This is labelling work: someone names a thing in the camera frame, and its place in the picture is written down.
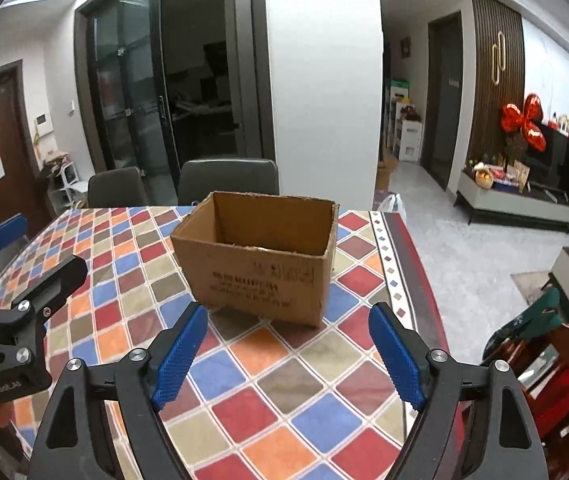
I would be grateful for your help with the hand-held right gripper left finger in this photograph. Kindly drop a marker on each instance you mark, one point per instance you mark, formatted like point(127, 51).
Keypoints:
point(179, 360)

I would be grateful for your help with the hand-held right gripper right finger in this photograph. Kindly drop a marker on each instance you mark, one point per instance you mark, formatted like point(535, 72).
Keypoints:
point(397, 360)

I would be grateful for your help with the cardboard box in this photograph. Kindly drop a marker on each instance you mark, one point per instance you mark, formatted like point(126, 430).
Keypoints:
point(264, 285)

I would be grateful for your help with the brown entrance door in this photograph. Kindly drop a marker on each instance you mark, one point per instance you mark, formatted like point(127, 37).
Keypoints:
point(14, 160)

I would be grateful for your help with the white shelf rack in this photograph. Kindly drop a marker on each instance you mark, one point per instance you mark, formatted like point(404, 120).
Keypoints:
point(67, 185)

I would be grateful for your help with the small dark grey chair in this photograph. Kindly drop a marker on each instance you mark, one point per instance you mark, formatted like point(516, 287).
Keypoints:
point(114, 190)

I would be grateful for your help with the grey floor rug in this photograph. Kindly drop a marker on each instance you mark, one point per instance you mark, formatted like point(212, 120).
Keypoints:
point(529, 285)

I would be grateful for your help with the white plastic bag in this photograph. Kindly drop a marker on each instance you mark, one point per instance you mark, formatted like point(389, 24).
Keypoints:
point(392, 206)

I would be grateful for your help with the green cloth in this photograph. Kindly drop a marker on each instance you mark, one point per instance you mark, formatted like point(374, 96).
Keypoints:
point(544, 315)

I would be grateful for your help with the wide dark grey chair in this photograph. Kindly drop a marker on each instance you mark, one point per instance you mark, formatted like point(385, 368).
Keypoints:
point(229, 182)

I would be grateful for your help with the low white tv bench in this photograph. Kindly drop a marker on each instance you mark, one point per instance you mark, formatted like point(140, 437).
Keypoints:
point(519, 207)

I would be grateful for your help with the black sliding glass door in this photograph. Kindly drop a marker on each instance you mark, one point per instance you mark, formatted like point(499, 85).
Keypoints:
point(129, 85)

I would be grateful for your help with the woven fruit basket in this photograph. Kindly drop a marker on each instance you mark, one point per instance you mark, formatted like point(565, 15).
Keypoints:
point(483, 180)

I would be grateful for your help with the white carton box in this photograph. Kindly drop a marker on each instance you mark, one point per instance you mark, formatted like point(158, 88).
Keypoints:
point(409, 142)

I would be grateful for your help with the brown paper bag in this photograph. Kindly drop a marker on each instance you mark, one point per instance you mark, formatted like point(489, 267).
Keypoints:
point(520, 176)

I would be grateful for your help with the tall white hallway shelf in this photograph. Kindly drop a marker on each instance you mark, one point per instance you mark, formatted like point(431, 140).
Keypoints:
point(395, 110)

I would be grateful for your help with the dark wooden room door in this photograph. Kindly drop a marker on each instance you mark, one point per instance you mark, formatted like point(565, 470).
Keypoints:
point(444, 100)

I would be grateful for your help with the red foil bow balloon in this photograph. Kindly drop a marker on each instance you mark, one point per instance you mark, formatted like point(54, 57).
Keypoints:
point(517, 120)

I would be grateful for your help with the white wall intercom panel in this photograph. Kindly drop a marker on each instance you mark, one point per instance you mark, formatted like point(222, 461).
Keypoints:
point(42, 123)

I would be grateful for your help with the dark slatted wall panel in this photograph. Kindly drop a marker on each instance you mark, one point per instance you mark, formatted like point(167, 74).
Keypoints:
point(482, 110)

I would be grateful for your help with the small framed wall picture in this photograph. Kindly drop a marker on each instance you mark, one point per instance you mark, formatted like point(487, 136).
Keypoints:
point(405, 46)

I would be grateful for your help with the gold wall decoration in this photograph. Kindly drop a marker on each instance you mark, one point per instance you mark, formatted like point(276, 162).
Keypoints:
point(498, 57)

